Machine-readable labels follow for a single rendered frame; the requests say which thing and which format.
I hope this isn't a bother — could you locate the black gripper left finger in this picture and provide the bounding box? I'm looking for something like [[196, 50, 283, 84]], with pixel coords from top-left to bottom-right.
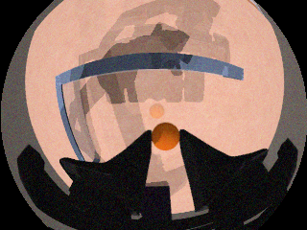
[[59, 129, 153, 216]]

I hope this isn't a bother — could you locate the clear l-shaped low wall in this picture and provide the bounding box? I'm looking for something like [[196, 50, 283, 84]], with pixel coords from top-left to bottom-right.
[[62, 69, 195, 162]]

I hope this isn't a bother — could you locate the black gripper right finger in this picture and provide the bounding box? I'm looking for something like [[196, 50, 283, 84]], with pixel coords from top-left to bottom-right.
[[179, 129, 269, 212]]

